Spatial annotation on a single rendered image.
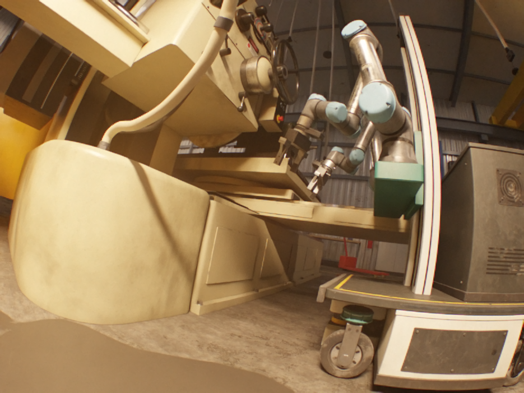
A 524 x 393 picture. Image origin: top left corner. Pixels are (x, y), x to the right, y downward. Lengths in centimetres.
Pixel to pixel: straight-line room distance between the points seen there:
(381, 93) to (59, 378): 111
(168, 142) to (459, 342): 186
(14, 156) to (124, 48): 219
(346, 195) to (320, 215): 711
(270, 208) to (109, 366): 132
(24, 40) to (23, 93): 29
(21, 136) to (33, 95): 176
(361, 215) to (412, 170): 76
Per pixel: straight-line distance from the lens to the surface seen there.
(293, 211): 153
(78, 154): 86
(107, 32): 117
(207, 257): 118
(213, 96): 121
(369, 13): 864
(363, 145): 132
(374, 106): 73
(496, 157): 96
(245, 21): 141
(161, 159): 169
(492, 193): 90
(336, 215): 146
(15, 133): 311
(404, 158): 77
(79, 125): 140
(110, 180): 82
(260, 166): 151
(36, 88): 139
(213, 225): 117
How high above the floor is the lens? 42
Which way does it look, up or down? 11 degrees up
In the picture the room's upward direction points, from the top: 11 degrees clockwise
